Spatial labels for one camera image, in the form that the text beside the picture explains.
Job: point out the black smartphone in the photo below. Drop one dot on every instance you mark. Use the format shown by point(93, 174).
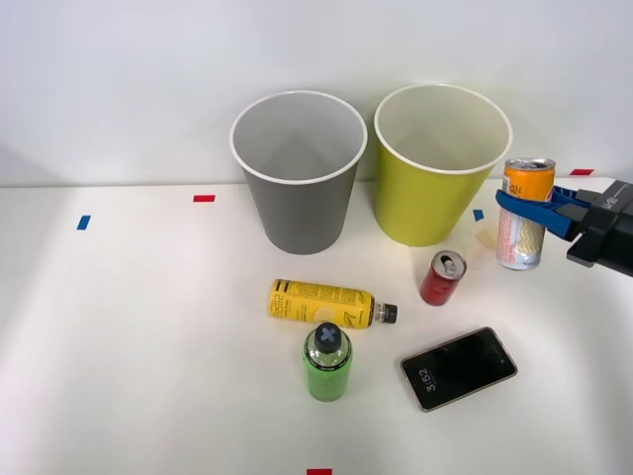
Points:
point(460, 368)

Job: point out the yellow bottle with black cap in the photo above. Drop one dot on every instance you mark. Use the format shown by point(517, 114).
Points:
point(311, 304)

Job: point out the green bottle with grey cap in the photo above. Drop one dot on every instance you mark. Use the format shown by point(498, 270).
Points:
point(326, 376)

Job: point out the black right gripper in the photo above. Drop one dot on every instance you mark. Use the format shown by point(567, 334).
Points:
point(610, 237)

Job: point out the orange and white drink can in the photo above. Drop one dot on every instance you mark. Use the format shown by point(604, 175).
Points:
point(526, 183)

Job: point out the grey plastic waste bin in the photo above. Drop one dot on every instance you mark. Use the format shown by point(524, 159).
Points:
point(301, 218)

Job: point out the red drink can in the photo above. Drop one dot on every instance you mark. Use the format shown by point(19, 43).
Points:
point(437, 287)

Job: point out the white paper cup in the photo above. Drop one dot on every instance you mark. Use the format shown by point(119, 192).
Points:
point(483, 243)

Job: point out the yellow-green plastic waste bin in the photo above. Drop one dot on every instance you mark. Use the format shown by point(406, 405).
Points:
point(420, 203)

